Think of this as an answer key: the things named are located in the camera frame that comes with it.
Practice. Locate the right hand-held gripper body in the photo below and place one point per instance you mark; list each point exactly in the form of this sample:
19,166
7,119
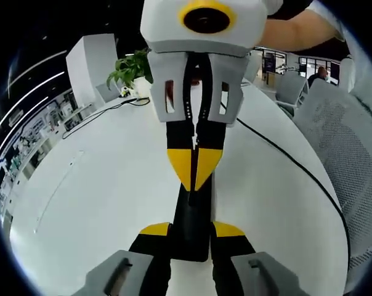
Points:
161,31

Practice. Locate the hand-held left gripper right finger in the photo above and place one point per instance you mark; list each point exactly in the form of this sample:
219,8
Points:
232,246

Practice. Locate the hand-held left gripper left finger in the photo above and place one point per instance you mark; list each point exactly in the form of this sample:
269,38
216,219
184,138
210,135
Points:
143,246

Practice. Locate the black remote control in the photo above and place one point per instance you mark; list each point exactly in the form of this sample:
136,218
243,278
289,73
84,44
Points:
192,228

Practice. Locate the green potted plant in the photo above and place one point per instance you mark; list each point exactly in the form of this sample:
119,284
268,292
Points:
130,66

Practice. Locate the white planter box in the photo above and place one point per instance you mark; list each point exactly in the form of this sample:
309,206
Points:
143,87

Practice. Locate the small yellow white object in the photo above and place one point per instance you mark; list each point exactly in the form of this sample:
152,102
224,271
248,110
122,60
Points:
126,91

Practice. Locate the wide white square column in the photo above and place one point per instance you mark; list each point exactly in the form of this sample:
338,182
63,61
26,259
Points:
90,68

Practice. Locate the light grey office chair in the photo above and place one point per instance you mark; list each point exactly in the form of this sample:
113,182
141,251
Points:
290,89

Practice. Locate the grey mesh office chair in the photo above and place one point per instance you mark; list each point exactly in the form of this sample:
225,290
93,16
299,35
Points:
343,154

